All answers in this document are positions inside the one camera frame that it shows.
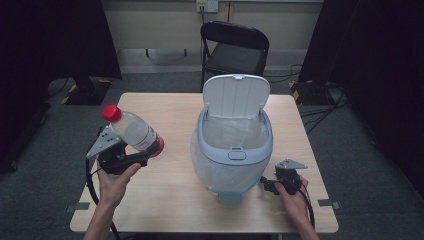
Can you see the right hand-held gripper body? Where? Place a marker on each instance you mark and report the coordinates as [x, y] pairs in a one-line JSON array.
[[288, 178]]

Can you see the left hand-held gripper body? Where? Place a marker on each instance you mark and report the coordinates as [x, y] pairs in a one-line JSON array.
[[115, 161]]

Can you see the clear plastic bottle red cap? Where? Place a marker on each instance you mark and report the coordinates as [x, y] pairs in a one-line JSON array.
[[133, 130]]

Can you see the light blue trash bin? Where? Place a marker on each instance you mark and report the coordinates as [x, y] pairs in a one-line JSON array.
[[235, 96]]

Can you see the person's left hand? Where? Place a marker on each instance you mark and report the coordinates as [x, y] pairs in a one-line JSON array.
[[113, 186]]

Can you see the person's right hand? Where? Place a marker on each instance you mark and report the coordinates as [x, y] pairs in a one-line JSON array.
[[295, 203]]

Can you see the grey tape piece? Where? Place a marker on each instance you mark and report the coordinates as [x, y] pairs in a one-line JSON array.
[[78, 206], [328, 203]]

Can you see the clear plastic bin liner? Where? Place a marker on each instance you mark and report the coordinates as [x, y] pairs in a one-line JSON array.
[[213, 176]]

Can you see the black stand base striped tape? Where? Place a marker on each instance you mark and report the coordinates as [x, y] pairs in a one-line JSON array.
[[88, 93], [308, 93]]

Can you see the black folding chair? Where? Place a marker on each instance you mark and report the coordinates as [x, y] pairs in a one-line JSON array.
[[235, 56]]

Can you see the black curtain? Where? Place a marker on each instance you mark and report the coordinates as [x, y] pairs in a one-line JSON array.
[[376, 60], [50, 36]]

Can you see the white wall socket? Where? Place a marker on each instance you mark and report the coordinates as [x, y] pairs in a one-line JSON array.
[[207, 5]]

